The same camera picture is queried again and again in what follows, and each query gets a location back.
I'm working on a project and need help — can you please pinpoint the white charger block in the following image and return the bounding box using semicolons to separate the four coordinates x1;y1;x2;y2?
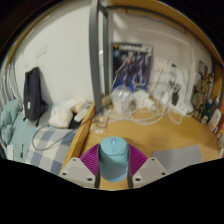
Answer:
133;91;156;113

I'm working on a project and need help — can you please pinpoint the brown tree figurine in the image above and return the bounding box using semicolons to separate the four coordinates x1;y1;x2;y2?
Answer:
193;71;215;118

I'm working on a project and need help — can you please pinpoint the white cable bundle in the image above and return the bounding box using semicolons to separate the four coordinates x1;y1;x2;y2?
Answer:
96;66;198;128

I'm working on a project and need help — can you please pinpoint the black backpack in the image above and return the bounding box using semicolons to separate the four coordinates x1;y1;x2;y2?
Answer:
22;66;48;123

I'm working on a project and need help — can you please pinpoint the clear plastic container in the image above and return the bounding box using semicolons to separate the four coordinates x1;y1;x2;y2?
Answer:
110;84;135;115

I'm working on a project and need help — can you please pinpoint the grey metal desk frame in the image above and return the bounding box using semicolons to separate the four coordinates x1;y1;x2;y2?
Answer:
88;0;112;115

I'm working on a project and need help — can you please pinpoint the robot model kit box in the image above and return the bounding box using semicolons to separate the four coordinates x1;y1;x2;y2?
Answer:
110;42;154;93

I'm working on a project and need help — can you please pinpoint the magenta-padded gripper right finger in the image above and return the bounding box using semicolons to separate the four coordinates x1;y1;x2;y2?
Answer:
127;143;169;189

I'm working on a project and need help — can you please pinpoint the light blue computer mouse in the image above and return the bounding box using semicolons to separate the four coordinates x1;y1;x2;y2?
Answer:
98;136;130;183

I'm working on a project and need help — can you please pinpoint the white power strip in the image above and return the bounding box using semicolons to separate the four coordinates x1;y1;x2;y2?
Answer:
166;96;195;117

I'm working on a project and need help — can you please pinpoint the blue plaid blanket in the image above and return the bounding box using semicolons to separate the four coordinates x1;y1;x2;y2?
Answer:
24;126;80;176

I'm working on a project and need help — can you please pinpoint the teal pillow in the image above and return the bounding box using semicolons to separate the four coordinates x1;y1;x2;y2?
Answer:
0;98;34;164

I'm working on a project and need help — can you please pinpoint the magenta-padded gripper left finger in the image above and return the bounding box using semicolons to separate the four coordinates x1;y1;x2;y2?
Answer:
58;143;102;189

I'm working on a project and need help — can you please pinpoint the white plastic bag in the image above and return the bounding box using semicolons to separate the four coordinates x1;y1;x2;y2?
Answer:
48;99;90;129

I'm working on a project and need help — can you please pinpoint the white wall socket plate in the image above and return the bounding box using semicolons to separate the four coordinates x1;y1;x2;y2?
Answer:
166;61;180;75
154;59;168;73

